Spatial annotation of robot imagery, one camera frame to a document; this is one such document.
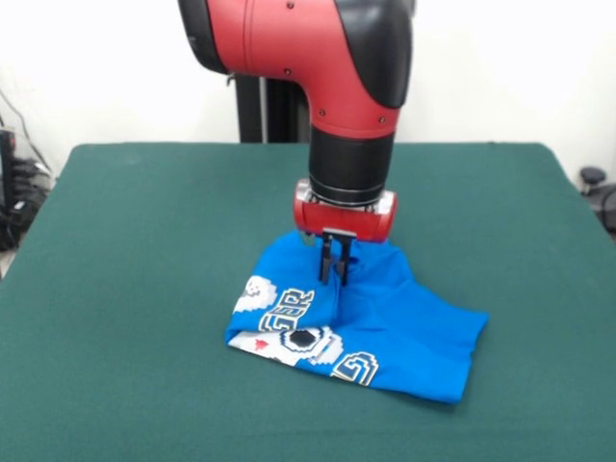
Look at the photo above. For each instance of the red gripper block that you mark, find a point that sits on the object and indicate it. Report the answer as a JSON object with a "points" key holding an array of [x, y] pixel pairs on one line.
{"points": [[346, 219]]}

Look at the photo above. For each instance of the gray office chair base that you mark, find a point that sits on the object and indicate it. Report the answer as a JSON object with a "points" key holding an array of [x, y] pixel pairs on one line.
{"points": [[594, 175]]}

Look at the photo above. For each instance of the dark green table cloth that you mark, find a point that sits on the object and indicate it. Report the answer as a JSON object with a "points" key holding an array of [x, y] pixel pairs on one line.
{"points": [[120, 240]]}

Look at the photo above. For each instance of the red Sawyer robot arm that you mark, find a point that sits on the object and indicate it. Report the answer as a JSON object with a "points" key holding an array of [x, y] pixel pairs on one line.
{"points": [[289, 38]]}

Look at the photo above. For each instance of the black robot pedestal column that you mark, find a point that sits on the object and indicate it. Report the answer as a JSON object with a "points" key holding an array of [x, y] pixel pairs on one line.
{"points": [[284, 120]]}

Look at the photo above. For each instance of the blue printed t-shirt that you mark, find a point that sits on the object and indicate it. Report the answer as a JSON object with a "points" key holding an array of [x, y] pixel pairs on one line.
{"points": [[409, 337]]}

